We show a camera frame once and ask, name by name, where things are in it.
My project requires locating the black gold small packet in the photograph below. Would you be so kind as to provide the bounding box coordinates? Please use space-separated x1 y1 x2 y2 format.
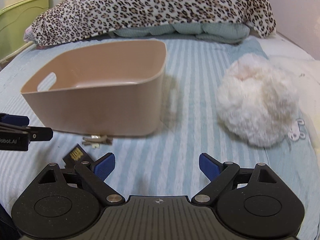
63 144 93 168

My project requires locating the striped light blue bedsheet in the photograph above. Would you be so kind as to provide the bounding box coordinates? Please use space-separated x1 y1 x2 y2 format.
0 35 320 240

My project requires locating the beige plastic storage basket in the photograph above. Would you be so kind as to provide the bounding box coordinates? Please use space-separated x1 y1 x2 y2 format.
21 40 167 137

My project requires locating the white fluffy plush toy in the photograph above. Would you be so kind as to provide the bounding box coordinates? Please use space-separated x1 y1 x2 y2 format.
216 53 299 147

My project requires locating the green plastic storage bin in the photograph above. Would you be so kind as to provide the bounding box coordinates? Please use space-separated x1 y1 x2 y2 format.
1 0 49 59

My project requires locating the leopard print blanket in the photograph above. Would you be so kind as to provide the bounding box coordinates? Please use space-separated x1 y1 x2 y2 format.
23 0 276 47

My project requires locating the light teal quilted comforter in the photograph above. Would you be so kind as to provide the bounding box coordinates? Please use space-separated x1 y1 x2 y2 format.
111 23 250 44

